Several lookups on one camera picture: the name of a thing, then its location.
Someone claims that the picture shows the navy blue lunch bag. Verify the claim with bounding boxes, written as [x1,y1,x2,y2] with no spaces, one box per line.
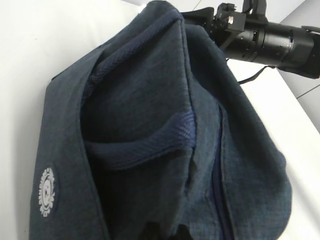
[29,1,292,240]

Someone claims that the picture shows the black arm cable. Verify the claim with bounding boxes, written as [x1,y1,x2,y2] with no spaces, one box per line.
[237,65,276,85]

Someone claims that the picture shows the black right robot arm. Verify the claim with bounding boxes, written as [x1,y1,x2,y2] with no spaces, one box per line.
[182,0,320,79]

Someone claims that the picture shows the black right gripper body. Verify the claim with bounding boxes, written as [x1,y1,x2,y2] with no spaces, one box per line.
[182,0,268,62]

